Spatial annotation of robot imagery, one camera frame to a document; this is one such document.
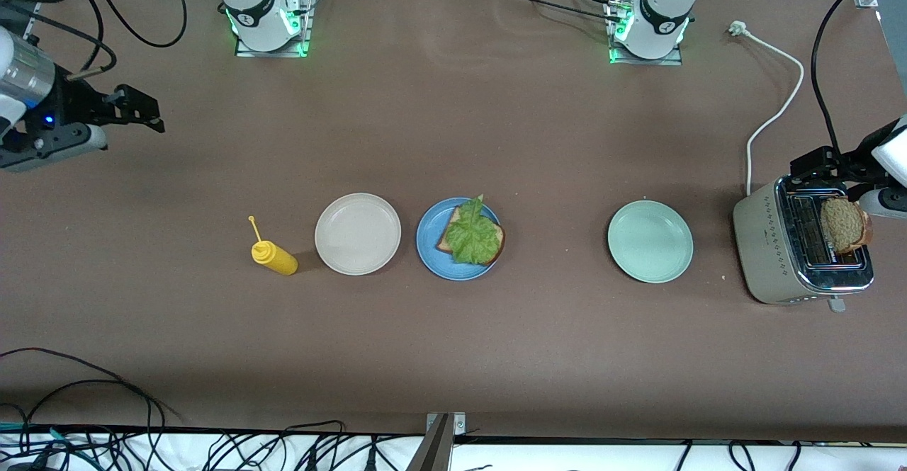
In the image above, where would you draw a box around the brown bread slice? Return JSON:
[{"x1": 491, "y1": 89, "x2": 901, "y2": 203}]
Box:
[
  {"x1": 436, "y1": 206, "x2": 507, "y2": 267},
  {"x1": 820, "y1": 197, "x2": 874, "y2": 255}
]

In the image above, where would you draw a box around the pale green plate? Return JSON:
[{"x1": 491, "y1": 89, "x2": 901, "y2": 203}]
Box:
[{"x1": 607, "y1": 200, "x2": 694, "y2": 284}]

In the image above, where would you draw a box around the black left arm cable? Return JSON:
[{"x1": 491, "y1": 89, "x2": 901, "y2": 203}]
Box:
[{"x1": 811, "y1": 0, "x2": 907, "y2": 159}]

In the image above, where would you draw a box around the blue plate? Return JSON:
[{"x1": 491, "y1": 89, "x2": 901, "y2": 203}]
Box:
[{"x1": 416, "y1": 197, "x2": 504, "y2": 281}]

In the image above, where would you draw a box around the beige chrome toaster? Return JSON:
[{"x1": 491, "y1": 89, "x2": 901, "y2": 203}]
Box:
[{"x1": 732, "y1": 172, "x2": 876, "y2": 314}]

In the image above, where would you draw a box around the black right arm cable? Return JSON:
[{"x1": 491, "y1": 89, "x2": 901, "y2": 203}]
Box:
[{"x1": 0, "y1": 0, "x2": 188, "y2": 82}]

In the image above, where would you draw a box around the black cable on table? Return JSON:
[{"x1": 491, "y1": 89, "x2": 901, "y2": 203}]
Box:
[{"x1": 505, "y1": 0, "x2": 626, "y2": 24}]

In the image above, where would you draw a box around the white toaster power cord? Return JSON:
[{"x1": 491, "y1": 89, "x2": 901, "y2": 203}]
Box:
[{"x1": 728, "y1": 21, "x2": 806, "y2": 195}]

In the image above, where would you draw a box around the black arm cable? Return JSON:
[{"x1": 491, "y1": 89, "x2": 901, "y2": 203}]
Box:
[
  {"x1": 811, "y1": 0, "x2": 907, "y2": 159},
  {"x1": 0, "y1": 0, "x2": 188, "y2": 82}
]

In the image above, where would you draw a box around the green lettuce leaf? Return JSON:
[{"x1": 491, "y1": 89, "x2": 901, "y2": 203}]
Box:
[{"x1": 444, "y1": 194, "x2": 502, "y2": 266}]

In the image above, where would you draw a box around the yellow squeeze bottle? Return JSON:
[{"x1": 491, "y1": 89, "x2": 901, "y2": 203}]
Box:
[{"x1": 247, "y1": 215, "x2": 299, "y2": 276}]

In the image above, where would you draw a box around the beige plate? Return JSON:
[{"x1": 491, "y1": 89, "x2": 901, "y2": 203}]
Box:
[{"x1": 315, "y1": 193, "x2": 402, "y2": 276}]

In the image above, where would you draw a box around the long black looped cable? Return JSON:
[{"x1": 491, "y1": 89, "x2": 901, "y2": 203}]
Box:
[{"x1": 0, "y1": 347, "x2": 181, "y2": 433}]

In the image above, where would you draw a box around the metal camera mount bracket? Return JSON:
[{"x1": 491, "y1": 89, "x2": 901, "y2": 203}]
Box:
[{"x1": 407, "y1": 412, "x2": 468, "y2": 471}]

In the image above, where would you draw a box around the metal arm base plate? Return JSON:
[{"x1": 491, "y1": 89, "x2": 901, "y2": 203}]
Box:
[
  {"x1": 604, "y1": 0, "x2": 685, "y2": 67},
  {"x1": 234, "y1": 0, "x2": 313, "y2": 58}
]

